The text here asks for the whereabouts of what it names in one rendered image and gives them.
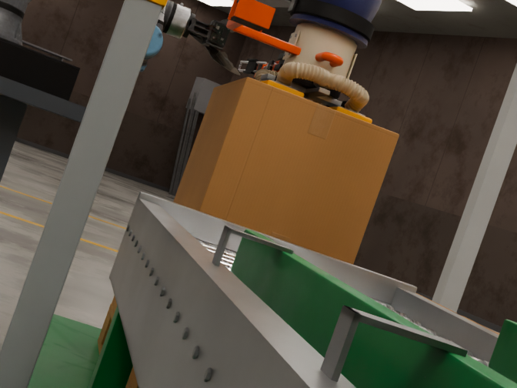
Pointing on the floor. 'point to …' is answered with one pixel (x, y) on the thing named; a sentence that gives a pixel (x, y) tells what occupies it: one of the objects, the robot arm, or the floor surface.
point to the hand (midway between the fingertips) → (249, 51)
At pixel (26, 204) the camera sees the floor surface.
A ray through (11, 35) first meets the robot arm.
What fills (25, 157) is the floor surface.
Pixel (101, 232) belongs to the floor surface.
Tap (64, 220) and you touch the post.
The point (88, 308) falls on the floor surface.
